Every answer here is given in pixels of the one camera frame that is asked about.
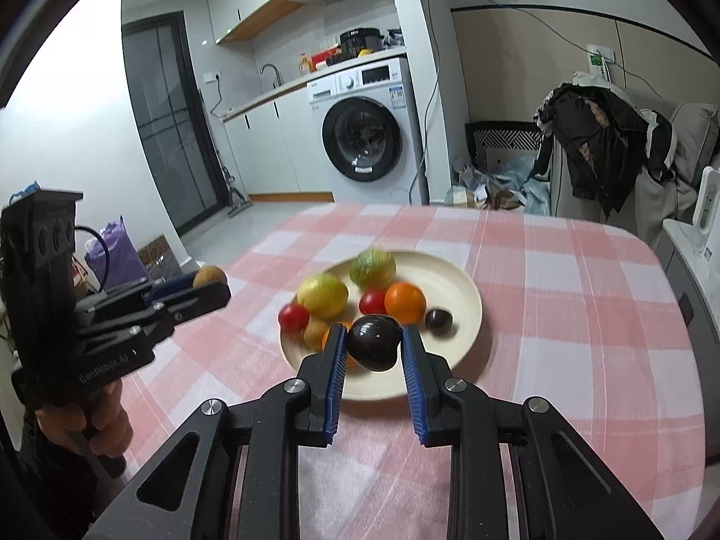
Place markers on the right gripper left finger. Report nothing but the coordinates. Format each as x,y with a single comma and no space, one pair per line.
234,470

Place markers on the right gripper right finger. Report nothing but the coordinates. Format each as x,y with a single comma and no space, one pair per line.
563,490

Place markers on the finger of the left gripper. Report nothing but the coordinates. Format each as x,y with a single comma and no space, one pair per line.
163,289
191,303

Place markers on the brown longan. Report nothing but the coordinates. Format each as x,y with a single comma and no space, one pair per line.
209,274
314,333

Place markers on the red cherry tomato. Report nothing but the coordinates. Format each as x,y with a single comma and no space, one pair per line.
372,302
293,318

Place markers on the yellow-green citrus fruit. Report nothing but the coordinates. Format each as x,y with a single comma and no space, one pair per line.
323,295

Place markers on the green passion fruit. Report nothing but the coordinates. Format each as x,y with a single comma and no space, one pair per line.
373,269

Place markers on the dark purple grape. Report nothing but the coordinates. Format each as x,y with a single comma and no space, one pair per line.
373,342
439,321

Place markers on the large orange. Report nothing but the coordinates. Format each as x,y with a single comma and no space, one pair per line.
405,302

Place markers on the person's left hand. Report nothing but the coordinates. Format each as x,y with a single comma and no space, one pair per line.
107,416

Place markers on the purple plastic bag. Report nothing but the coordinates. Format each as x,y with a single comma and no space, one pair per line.
119,263

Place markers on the white lower kitchen cabinets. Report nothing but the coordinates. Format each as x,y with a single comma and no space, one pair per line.
278,148

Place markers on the pink checkered tablecloth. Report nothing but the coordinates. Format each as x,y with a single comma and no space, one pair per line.
580,314

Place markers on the cream round plate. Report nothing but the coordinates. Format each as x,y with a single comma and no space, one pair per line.
444,285

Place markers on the white washing machine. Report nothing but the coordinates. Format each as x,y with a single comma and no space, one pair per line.
369,132

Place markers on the dark glass door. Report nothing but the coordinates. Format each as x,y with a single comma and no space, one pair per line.
171,120

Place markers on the white side table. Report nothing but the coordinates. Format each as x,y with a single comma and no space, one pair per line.
696,290

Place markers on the black rice cooker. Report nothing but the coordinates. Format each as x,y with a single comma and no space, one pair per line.
358,39

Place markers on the white electric kettle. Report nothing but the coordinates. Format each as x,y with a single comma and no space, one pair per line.
706,216

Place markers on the black patterned basket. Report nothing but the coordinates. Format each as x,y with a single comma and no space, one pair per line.
493,143

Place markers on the black jacket on chair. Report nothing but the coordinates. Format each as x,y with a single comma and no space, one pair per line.
607,142

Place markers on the grey sofa cushion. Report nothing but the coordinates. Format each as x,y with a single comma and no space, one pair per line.
696,126

